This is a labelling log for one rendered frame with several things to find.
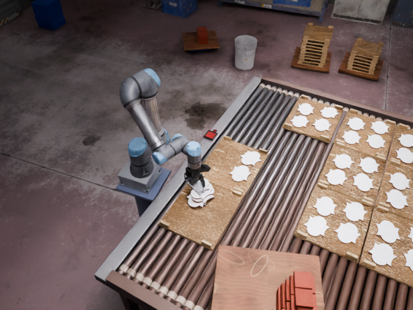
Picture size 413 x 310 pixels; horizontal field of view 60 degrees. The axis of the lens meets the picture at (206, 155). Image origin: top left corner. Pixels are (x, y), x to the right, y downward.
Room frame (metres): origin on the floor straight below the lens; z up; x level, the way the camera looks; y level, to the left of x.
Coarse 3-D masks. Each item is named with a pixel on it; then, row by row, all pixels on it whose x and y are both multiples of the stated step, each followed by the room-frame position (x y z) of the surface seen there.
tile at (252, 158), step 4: (248, 152) 1.71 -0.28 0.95; (252, 152) 1.71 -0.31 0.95; (256, 152) 1.71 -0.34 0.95; (240, 156) 1.67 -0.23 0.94; (244, 156) 1.67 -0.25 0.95; (248, 156) 1.66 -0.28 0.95; (252, 156) 1.66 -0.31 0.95; (256, 156) 1.66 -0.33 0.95; (244, 160) 1.63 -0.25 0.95; (248, 160) 1.63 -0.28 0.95; (252, 160) 1.63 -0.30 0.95; (256, 160) 1.63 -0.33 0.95; (260, 160) 1.63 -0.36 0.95; (244, 164) 1.60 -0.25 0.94; (248, 164) 1.59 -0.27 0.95; (252, 164) 1.59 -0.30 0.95
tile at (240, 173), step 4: (236, 168) 1.56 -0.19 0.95; (240, 168) 1.56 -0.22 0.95; (244, 168) 1.56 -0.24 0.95; (232, 172) 1.52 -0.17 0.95; (236, 172) 1.52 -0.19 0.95; (240, 172) 1.52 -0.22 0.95; (244, 172) 1.52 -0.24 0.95; (248, 172) 1.52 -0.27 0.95; (232, 176) 1.49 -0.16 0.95; (236, 176) 1.49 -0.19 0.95; (240, 176) 1.49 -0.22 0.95; (244, 176) 1.49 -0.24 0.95; (248, 176) 1.50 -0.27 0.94; (236, 180) 1.46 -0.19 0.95; (240, 180) 1.46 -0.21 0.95; (244, 180) 1.46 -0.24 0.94
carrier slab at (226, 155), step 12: (228, 144) 1.80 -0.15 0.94; (240, 144) 1.79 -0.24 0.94; (216, 156) 1.68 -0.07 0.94; (228, 156) 1.68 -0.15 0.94; (264, 156) 1.67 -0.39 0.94; (216, 168) 1.57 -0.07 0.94; (228, 168) 1.57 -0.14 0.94; (252, 168) 1.57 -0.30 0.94; (216, 180) 1.47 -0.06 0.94; (228, 180) 1.47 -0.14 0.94; (252, 180) 1.46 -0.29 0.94
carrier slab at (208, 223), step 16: (224, 192) 1.37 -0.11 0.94; (176, 208) 1.25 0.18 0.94; (192, 208) 1.25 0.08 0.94; (208, 208) 1.25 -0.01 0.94; (224, 208) 1.25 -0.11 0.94; (176, 224) 1.14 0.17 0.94; (192, 224) 1.14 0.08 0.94; (208, 224) 1.14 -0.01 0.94; (224, 224) 1.14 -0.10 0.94; (192, 240) 1.04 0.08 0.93; (208, 240) 1.04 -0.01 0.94
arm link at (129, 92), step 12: (120, 84) 1.58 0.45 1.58; (132, 84) 1.56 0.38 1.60; (120, 96) 1.52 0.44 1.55; (132, 96) 1.51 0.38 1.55; (132, 108) 1.47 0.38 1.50; (144, 120) 1.44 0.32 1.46; (144, 132) 1.40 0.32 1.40; (156, 132) 1.41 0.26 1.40; (156, 144) 1.36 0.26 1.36; (168, 144) 1.39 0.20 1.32; (156, 156) 1.31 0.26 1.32; (168, 156) 1.32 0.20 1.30
